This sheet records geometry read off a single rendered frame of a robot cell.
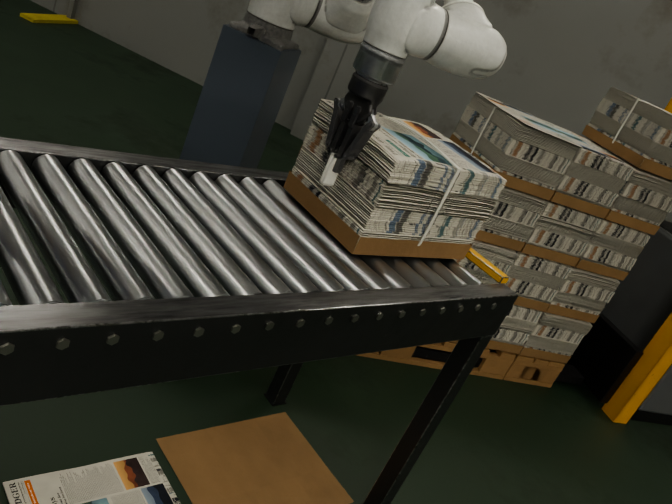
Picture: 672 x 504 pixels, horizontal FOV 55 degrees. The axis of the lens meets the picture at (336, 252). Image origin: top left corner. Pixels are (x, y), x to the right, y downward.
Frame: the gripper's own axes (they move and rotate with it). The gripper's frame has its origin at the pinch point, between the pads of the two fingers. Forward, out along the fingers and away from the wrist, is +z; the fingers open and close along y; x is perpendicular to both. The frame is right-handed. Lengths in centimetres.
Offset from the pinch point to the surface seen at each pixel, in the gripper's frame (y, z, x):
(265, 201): 10.2, 13.8, 4.8
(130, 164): 20.7, 13.5, 32.3
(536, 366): 5, 82, -175
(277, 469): -3, 93, -26
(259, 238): -6.4, 13.4, 17.2
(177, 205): 4.3, 13.2, 29.8
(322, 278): -19.7, 13.6, 11.0
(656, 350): -24, 54, -207
